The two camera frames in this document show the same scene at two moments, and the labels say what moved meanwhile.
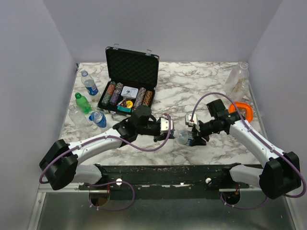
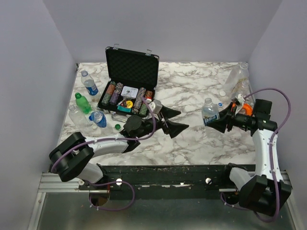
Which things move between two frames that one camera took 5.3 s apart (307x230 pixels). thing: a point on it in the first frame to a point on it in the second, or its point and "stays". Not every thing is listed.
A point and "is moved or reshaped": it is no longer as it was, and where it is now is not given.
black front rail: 165,182 stays
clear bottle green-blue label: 184,137 is moved or reshaped
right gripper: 197,133 to 230,120
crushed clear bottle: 78,118 stays
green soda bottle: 82,103 stays
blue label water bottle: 89,83 stays
